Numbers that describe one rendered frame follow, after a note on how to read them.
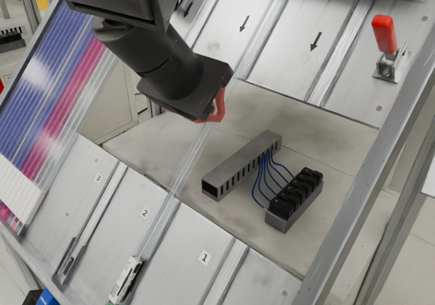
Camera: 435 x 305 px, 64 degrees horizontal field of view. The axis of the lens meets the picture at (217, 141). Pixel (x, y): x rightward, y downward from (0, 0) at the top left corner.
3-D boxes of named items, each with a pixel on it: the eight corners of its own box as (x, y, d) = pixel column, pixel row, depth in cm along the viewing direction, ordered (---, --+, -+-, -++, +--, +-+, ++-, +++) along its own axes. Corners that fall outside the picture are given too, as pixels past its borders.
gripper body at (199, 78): (171, 51, 43) (134, 10, 36) (237, 73, 37) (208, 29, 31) (144, 96, 42) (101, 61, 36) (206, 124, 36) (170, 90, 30)
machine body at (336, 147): (294, 427, 94) (342, 302, 58) (133, 276, 131) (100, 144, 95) (380, 267, 134) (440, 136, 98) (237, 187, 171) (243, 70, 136)
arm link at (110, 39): (73, 34, 29) (124, 32, 26) (103, -31, 31) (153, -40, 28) (125, 78, 35) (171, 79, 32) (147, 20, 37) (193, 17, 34)
